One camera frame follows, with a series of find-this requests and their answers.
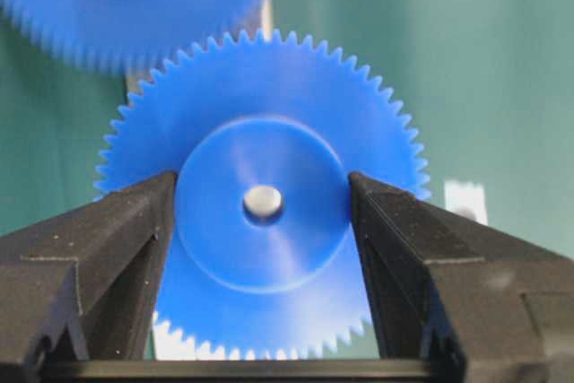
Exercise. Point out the small blue gear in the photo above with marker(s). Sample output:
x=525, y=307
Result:
x=252, y=111

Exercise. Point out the silver shaft in small gear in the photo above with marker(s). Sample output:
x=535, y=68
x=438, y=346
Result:
x=263, y=202

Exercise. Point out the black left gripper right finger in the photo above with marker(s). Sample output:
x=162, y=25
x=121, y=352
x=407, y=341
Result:
x=487, y=306

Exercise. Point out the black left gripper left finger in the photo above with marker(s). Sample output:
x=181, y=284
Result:
x=84, y=284

